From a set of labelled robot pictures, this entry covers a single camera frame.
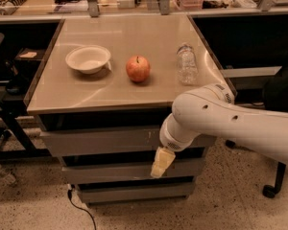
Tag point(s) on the yellow foam-covered gripper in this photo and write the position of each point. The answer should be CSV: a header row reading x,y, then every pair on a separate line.
x,y
170,141

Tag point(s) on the grey top drawer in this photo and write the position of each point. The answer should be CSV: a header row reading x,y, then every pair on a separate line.
x,y
101,140

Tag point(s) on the grey drawer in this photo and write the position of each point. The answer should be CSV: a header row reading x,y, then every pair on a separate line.
x,y
136,193
130,171
101,140

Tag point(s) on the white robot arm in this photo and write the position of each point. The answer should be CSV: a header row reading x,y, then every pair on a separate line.
x,y
211,110

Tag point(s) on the grey bottom drawer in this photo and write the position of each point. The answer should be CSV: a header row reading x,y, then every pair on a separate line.
x,y
136,193

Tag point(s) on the grey middle drawer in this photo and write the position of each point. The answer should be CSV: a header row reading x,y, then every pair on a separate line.
x,y
130,171

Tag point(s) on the grey drawer cabinet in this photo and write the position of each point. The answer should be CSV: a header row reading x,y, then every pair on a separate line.
x,y
66,99

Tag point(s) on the red apple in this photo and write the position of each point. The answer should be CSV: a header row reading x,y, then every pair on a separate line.
x,y
138,68

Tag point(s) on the clear plastic water bottle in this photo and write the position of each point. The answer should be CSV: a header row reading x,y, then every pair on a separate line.
x,y
187,64

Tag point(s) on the white paper bowl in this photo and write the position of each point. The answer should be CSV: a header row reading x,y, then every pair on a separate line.
x,y
88,59

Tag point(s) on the plastic bottle on floor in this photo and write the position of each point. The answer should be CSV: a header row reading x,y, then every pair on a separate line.
x,y
7,176

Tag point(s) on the black desk frame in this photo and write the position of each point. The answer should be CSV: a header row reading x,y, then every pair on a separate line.
x,y
11,106

